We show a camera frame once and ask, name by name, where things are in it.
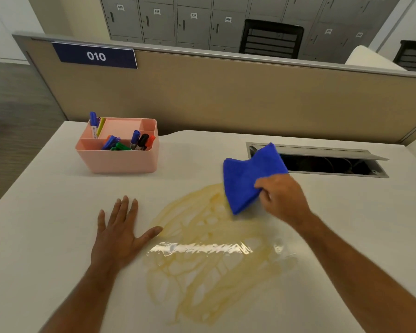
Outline person's left forearm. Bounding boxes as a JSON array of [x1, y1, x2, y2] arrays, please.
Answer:
[[38, 263, 122, 333]]

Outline black mesh office chair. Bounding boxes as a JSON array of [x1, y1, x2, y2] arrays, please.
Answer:
[[393, 40, 416, 74], [239, 19, 304, 59]]

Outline beige desk partition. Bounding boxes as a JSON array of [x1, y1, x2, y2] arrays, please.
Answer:
[[12, 31, 416, 145]]

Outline row of grey lockers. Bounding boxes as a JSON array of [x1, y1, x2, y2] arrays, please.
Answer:
[[99, 0, 403, 65]]

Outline yellow liquid spill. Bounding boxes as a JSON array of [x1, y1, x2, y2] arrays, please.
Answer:
[[141, 183, 299, 326]]

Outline grey metal cable hatch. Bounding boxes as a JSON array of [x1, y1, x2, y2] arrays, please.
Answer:
[[246, 142, 390, 179]]

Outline white desk corner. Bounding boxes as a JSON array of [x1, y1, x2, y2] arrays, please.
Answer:
[[345, 45, 407, 72]]

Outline person's left hand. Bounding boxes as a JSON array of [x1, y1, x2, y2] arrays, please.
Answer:
[[90, 195, 164, 274]]

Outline lying blue marker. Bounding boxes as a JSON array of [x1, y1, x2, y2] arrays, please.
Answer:
[[101, 135, 120, 151]]

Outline person's right hand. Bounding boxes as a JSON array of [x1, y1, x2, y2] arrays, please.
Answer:
[[254, 173, 313, 233]]

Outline pink plastic desk organizer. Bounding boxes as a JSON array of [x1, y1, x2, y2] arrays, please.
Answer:
[[75, 117, 159, 175]]

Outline person's right forearm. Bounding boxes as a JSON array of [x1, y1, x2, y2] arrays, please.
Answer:
[[294, 212, 416, 333]]

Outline dark blue number sign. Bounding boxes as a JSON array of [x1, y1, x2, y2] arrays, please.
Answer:
[[52, 42, 138, 70]]

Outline blue microfibre cloth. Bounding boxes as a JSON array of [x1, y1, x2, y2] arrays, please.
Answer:
[[223, 142, 289, 216]]

